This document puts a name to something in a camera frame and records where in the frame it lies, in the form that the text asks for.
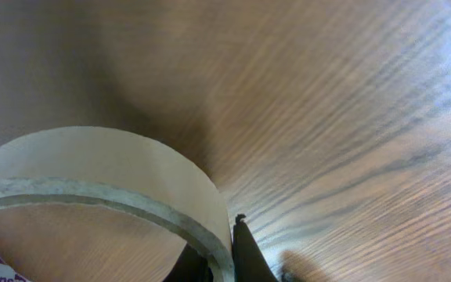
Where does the cream masking tape roll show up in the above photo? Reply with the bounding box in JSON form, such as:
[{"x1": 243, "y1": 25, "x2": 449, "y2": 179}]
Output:
[{"x1": 0, "y1": 126, "x2": 235, "y2": 281}]

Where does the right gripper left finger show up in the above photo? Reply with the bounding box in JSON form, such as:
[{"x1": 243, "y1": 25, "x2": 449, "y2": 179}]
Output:
[{"x1": 163, "y1": 244, "x2": 213, "y2": 282}]

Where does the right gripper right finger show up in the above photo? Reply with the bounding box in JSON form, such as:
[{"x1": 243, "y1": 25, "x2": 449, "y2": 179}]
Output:
[{"x1": 233, "y1": 214, "x2": 277, "y2": 282}]

